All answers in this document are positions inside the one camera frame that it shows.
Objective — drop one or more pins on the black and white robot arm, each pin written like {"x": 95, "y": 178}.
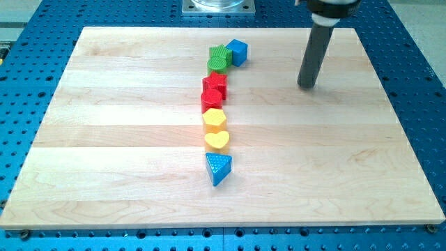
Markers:
{"x": 329, "y": 12}

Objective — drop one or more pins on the yellow hexagon block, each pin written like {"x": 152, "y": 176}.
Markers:
{"x": 214, "y": 121}

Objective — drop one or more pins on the yellow heart block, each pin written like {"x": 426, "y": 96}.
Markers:
{"x": 217, "y": 142}

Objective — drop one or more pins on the red cylinder block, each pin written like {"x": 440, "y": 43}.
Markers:
{"x": 211, "y": 98}

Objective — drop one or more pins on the blue triangle block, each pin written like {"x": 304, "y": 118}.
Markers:
{"x": 218, "y": 166}

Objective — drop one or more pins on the red star block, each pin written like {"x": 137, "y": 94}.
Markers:
{"x": 216, "y": 81}

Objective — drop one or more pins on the green cylinder block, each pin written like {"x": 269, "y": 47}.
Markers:
{"x": 217, "y": 65}

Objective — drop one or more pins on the green star block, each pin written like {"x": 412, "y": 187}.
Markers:
{"x": 222, "y": 52}

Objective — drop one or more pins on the blue cube block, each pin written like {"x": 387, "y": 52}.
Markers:
{"x": 239, "y": 51}

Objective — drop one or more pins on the light wooden board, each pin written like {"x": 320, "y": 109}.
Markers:
{"x": 121, "y": 144}

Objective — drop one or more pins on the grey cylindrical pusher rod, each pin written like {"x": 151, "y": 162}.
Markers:
{"x": 316, "y": 48}

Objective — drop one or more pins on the blue perforated table plate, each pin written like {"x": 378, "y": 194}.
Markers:
{"x": 405, "y": 41}

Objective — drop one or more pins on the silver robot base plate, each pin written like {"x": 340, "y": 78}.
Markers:
{"x": 218, "y": 7}

